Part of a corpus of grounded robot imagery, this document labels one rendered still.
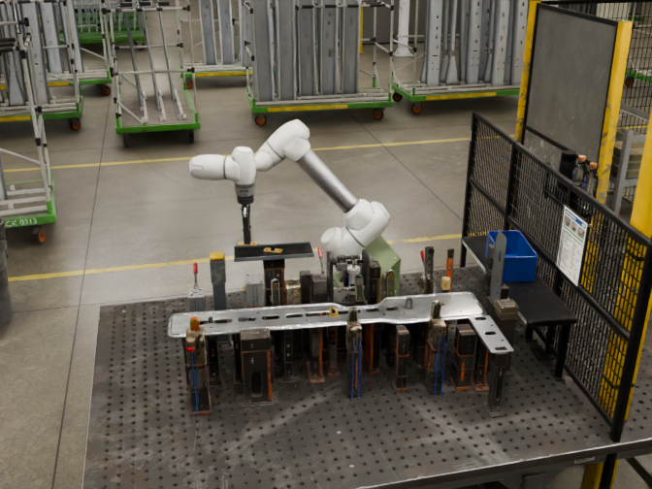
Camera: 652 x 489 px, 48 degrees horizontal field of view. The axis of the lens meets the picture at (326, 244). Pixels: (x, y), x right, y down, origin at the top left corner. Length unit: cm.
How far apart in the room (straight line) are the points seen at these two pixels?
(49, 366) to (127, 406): 176
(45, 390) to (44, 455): 61
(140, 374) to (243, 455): 75
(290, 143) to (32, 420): 214
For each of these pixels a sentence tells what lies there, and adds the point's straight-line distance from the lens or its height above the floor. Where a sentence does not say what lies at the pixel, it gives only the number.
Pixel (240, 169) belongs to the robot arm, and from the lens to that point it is 319.
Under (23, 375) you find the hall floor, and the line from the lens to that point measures 493.
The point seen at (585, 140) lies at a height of 118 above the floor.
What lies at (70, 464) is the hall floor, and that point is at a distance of 416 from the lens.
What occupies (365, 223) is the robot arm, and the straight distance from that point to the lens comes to 378.
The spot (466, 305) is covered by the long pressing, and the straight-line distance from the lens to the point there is 333.
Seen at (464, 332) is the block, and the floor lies 98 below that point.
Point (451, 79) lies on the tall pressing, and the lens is 1100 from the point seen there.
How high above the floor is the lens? 259
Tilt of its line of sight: 24 degrees down
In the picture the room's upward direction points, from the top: straight up
